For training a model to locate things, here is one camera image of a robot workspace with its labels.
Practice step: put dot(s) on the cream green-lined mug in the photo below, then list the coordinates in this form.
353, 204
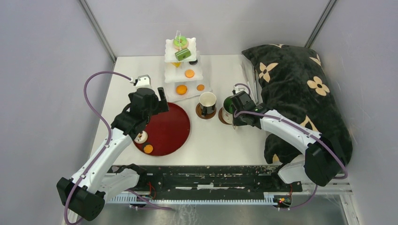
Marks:
228, 105

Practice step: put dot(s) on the dark red round tray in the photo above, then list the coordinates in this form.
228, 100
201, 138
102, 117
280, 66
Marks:
167, 131

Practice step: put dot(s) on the chocolate chip cookie lower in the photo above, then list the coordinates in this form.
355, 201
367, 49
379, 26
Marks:
147, 149

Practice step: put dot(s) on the black white-lined mug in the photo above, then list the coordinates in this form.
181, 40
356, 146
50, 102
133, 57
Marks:
207, 102

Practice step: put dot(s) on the white chocolate-drizzled donut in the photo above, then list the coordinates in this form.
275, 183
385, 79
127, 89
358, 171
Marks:
141, 137

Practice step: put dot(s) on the small chip cookie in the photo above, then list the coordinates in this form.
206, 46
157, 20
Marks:
200, 87

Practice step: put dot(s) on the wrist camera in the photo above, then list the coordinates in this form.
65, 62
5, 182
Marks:
240, 88
143, 81

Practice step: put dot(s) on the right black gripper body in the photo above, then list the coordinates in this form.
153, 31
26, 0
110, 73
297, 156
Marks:
238, 120

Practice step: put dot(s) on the brown wooden coaster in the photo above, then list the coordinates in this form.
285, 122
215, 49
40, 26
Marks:
204, 117
225, 117

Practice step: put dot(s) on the dark chocolate sandwich cookie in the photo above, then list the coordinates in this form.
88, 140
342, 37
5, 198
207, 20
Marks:
195, 62

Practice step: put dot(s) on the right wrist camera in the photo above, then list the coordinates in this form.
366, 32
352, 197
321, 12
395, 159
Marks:
240, 88

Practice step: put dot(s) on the white three-tier dessert stand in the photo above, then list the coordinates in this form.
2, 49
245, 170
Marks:
184, 76

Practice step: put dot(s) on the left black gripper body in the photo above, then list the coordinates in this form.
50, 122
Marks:
152, 111

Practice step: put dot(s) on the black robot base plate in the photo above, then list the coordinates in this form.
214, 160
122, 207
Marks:
240, 182

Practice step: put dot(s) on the yellow cake wedge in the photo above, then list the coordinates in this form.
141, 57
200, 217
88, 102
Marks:
176, 64

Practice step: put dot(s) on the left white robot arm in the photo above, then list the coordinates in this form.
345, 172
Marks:
87, 191

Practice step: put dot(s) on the black floral pillow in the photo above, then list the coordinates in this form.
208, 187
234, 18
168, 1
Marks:
292, 81

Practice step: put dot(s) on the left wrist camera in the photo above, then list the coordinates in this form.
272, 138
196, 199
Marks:
143, 81

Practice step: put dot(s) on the round beige biscuit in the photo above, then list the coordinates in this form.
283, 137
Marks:
189, 73

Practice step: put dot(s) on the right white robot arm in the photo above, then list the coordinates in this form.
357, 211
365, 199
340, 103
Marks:
322, 158

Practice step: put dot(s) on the metal serving tongs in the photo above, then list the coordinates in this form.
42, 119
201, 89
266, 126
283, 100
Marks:
250, 78

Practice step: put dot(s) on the green striped cake slice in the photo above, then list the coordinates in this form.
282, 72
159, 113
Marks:
182, 54

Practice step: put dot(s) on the large orange egg tart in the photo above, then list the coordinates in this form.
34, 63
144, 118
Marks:
181, 89

